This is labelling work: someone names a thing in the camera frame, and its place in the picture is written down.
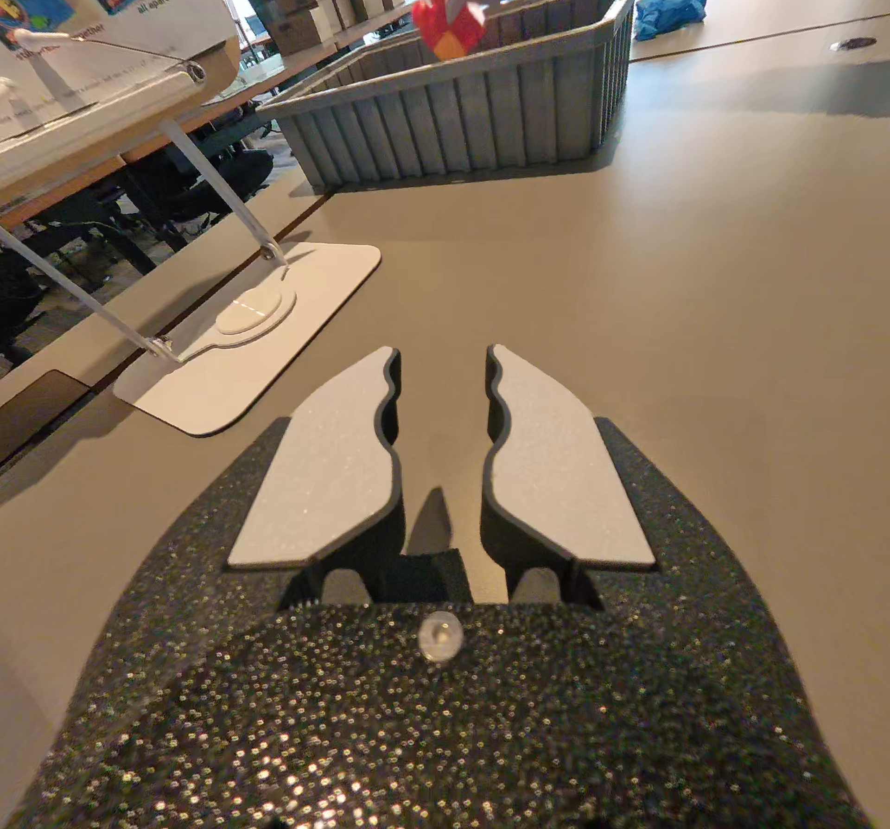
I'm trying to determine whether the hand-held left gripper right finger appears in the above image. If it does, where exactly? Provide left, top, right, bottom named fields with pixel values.
left=480, top=344, right=658, bottom=569

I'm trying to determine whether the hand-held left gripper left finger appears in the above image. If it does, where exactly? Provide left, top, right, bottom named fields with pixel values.
left=227, top=347, right=406, bottom=571

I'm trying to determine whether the red two-stud mega block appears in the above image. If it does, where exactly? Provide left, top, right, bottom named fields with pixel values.
left=412, top=0, right=488, bottom=64

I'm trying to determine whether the grey plastic bin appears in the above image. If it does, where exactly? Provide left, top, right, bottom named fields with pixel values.
left=256, top=0, right=652, bottom=193

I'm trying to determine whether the stack of cardboard boxes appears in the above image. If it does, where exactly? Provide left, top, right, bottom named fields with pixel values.
left=240, top=0, right=406, bottom=59

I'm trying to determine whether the blue plastic bag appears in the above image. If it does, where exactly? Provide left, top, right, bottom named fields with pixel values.
left=634, top=0, right=718, bottom=43

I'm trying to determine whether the printed instruction sheet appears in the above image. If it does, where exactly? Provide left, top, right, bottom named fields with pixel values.
left=0, top=0, right=239, bottom=143

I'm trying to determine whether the black office chair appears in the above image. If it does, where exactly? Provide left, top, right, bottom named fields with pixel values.
left=132, top=146, right=275, bottom=226

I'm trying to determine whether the white clip bar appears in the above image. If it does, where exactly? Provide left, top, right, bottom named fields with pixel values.
left=0, top=60, right=210, bottom=164

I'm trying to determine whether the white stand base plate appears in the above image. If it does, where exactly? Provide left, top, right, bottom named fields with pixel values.
left=113, top=242, right=383, bottom=438

